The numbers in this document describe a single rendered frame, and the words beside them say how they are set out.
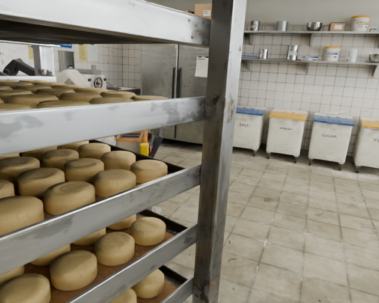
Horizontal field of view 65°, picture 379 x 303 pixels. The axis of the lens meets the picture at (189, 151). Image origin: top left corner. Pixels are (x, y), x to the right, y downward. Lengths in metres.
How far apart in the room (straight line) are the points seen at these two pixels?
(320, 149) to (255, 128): 1.03
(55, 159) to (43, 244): 0.19
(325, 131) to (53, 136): 4.63
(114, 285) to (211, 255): 0.15
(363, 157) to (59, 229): 4.78
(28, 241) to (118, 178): 0.13
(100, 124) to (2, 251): 0.12
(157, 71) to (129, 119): 4.80
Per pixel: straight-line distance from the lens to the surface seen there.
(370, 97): 5.44
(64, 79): 1.88
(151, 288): 0.48
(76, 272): 0.37
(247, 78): 5.50
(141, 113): 0.30
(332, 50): 5.11
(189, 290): 0.49
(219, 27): 0.37
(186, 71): 4.86
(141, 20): 0.30
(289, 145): 4.86
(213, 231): 0.42
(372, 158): 4.94
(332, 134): 4.80
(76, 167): 0.40
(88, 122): 0.26
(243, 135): 4.93
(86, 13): 0.26
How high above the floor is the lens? 1.37
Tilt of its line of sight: 16 degrees down
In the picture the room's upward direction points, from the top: 3 degrees clockwise
